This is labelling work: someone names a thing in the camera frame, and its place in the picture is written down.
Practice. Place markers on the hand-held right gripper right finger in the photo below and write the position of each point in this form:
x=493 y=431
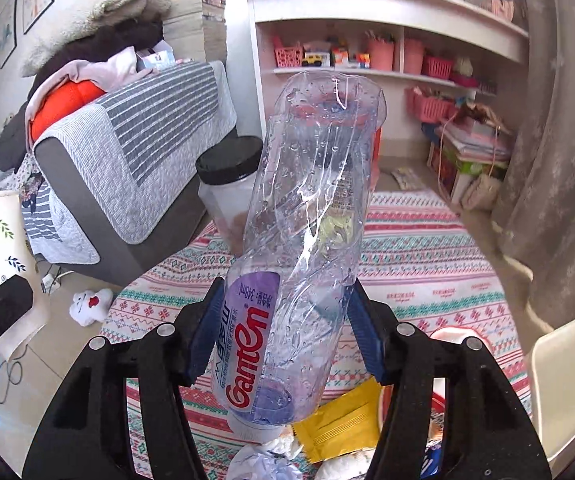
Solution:
x=365 y=335

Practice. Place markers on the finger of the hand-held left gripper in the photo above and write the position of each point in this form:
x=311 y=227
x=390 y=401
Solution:
x=2 y=305

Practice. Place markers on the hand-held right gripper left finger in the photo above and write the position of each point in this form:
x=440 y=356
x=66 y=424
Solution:
x=208 y=330

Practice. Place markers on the yellow packet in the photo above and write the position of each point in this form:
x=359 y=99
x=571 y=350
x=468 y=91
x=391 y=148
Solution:
x=342 y=420

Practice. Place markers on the clear plastic water bottle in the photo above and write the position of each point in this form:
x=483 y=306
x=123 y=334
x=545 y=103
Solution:
x=307 y=185

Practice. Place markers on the white plastic bin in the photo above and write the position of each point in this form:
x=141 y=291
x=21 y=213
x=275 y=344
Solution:
x=567 y=390

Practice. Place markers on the white plush toy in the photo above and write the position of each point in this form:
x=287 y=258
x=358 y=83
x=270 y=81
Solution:
x=89 y=305

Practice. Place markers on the patterned striped tablecloth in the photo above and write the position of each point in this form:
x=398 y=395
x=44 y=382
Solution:
x=417 y=260

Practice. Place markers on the grey sofa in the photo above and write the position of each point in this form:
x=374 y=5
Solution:
x=167 y=220

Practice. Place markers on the small black lid plastic jar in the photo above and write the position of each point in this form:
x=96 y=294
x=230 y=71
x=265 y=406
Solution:
x=222 y=200

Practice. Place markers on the crumpled white tissue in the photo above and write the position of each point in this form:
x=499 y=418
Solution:
x=262 y=460

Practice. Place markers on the colourful grid paper sheet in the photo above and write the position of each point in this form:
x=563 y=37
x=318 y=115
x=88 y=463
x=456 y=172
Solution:
x=410 y=178

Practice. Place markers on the red cardboard box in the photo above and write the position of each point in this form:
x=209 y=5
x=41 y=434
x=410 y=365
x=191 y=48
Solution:
x=377 y=155

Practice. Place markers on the beige plush bag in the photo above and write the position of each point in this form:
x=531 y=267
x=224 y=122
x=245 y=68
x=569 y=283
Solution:
x=482 y=192

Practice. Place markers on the orange cushion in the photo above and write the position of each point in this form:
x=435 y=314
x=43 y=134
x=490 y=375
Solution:
x=67 y=102

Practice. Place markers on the striped quilted sofa cover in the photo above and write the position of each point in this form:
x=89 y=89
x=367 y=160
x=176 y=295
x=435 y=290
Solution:
x=132 y=130

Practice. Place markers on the stack of papers and boxes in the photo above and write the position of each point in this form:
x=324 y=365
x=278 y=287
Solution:
x=472 y=150

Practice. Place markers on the large pink plastic basket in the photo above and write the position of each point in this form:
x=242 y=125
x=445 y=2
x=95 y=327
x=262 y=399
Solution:
x=435 y=107

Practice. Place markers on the pink white cloth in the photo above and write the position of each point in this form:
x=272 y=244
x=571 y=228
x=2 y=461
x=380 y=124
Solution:
x=117 y=67

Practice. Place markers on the dark cloth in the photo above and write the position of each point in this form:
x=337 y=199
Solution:
x=92 y=45

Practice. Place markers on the small pink plastic basket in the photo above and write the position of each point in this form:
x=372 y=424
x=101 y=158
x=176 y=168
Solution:
x=437 y=67

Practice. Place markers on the lace flower curtain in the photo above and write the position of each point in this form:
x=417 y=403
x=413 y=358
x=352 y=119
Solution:
x=557 y=135

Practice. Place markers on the colourful toy boxes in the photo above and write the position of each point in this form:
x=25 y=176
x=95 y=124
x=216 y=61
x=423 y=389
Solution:
x=350 y=57

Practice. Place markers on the pink cup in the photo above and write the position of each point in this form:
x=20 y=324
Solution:
x=381 y=55
x=413 y=57

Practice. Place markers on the yellow toy truck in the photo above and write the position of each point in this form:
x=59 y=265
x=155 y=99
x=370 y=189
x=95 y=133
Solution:
x=315 y=59

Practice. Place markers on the white round plush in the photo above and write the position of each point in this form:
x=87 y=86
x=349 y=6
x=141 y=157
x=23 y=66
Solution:
x=463 y=67

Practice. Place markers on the pink lattice basket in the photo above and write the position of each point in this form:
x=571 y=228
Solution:
x=288 y=55

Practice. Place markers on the stack of books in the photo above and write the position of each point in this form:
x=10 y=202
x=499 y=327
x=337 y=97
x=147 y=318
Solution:
x=195 y=20

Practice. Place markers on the beige folded blanket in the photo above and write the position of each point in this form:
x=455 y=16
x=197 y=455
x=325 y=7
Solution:
x=102 y=10

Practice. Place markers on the white pink shelf desk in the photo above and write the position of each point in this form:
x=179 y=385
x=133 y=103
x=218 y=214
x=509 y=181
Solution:
x=367 y=5

